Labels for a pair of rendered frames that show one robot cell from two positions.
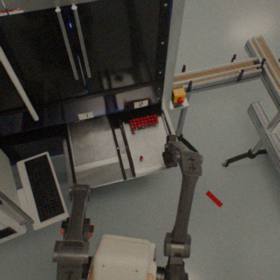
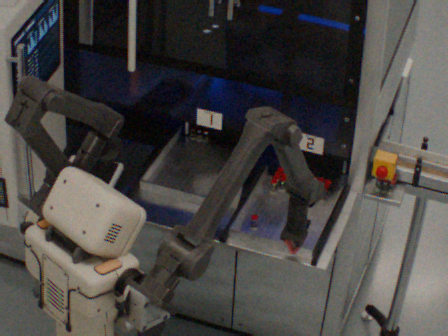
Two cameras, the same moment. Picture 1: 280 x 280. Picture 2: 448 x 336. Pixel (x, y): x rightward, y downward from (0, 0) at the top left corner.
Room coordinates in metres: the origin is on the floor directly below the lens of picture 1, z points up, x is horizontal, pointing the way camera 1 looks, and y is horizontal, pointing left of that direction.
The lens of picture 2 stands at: (-1.09, -1.16, 2.71)
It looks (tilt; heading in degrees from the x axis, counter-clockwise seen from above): 36 degrees down; 34
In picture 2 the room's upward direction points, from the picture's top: 3 degrees clockwise
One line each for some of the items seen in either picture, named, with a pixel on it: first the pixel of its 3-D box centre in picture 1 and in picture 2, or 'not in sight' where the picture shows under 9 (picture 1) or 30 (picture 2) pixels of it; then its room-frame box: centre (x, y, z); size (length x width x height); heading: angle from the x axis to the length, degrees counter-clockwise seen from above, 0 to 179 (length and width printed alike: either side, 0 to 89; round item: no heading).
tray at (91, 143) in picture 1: (91, 138); (198, 165); (0.94, 0.32, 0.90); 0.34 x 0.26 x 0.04; 16
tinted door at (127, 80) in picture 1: (123, 48); (297, 2); (1.11, 0.10, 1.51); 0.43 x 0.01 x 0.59; 106
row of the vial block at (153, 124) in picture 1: (144, 126); (299, 189); (1.03, -0.01, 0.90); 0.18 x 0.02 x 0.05; 105
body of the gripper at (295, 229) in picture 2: (170, 157); (296, 223); (0.77, -0.15, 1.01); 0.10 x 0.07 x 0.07; 15
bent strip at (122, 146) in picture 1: (124, 156); (229, 206); (0.82, 0.11, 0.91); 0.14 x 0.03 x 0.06; 14
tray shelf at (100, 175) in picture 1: (121, 144); (240, 197); (0.92, 0.14, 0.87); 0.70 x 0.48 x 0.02; 106
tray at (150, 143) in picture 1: (149, 141); (288, 211); (0.92, -0.04, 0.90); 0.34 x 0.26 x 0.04; 15
